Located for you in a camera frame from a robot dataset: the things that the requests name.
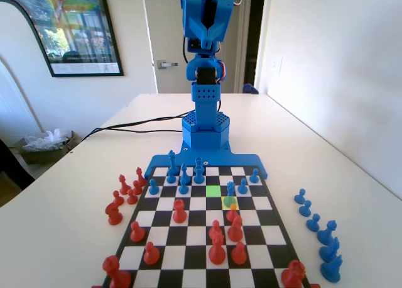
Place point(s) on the cardboard box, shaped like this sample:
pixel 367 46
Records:
pixel 41 156

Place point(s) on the small blue object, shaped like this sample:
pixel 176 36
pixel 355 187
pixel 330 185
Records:
pixel 249 88

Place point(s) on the white arched panel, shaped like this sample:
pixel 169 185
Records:
pixel 12 112

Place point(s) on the blue chess king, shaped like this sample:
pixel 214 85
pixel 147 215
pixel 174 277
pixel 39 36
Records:
pixel 171 170

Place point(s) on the white light switch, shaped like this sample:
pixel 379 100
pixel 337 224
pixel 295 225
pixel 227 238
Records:
pixel 277 64

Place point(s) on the red chess knight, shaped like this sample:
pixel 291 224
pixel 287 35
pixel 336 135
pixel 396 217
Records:
pixel 113 214

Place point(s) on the blue chess rook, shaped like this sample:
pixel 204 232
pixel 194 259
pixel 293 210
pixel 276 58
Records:
pixel 198 171

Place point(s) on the blue chess knight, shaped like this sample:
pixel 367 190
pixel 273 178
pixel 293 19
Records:
pixel 329 251
pixel 332 269

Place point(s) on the red chess bishop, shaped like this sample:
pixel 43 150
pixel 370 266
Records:
pixel 235 229
pixel 123 185
pixel 140 177

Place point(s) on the black white chessboard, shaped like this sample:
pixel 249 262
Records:
pixel 194 259

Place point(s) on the red chess pawn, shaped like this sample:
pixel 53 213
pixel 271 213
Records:
pixel 151 255
pixel 215 227
pixel 132 198
pixel 137 233
pixel 117 197
pixel 232 212
pixel 239 255
pixel 137 188

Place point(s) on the blue chess pawn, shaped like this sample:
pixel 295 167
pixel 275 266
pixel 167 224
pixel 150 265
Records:
pixel 183 190
pixel 300 196
pixel 313 223
pixel 242 187
pixel 305 208
pixel 153 189
pixel 254 177

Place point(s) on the black chair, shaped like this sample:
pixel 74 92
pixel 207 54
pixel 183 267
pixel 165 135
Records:
pixel 12 175

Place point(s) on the white door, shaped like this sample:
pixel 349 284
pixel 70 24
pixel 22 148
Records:
pixel 163 80

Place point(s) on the blue base mounting plate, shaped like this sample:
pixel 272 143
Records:
pixel 245 160

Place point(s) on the blue chess bishop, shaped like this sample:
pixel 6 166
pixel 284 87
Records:
pixel 184 171

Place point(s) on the blue crowned chess piece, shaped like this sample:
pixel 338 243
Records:
pixel 231 190

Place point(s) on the black framed poster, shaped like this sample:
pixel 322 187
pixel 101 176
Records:
pixel 78 33

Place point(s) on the clear plastic bag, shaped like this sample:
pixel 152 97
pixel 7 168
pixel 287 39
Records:
pixel 44 141

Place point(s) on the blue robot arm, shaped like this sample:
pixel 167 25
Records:
pixel 205 112

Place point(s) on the blue chess queen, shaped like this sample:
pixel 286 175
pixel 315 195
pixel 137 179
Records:
pixel 327 234

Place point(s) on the red chess king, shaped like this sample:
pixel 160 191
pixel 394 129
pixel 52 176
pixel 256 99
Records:
pixel 217 251

